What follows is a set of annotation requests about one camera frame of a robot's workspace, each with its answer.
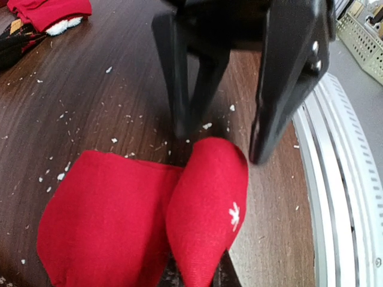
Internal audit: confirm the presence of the black red argyle sock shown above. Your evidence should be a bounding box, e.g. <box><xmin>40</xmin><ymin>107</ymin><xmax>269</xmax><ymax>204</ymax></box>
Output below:
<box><xmin>1</xmin><ymin>19</ymin><xmax>47</xmax><ymax>71</ymax></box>

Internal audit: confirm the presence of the red snowflake sock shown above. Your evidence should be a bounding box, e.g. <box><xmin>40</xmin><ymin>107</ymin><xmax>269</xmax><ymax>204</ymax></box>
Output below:
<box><xmin>37</xmin><ymin>137</ymin><xmax>249</xmax><ymax>286</ymax></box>

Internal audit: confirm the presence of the aluminium front rail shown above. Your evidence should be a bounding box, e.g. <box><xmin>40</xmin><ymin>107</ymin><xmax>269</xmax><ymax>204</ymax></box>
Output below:
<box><xmin>293</xmin><ymin>74</ymin><xmax>382</xmax><ymax>286</ymax></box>

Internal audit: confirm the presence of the red sock with white cuff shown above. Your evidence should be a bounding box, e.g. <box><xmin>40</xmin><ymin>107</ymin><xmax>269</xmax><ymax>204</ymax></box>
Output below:
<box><xmin>7</xmin><ymin>0</ymin><xmax>92</xmax><ymax>36</ymax></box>

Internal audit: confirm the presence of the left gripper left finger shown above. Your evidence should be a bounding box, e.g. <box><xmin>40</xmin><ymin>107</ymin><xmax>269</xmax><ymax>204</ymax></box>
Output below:
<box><xmin>151</xmin><ymin>13</ymin><xmax>230</xmax><ymax>138</ymax></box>

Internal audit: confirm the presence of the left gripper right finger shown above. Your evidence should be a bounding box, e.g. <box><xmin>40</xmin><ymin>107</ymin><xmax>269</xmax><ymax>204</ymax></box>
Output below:
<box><xmin>250</xmin><ymin>1</ymin><xmax>336</xmax><ymax>164</ymax></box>

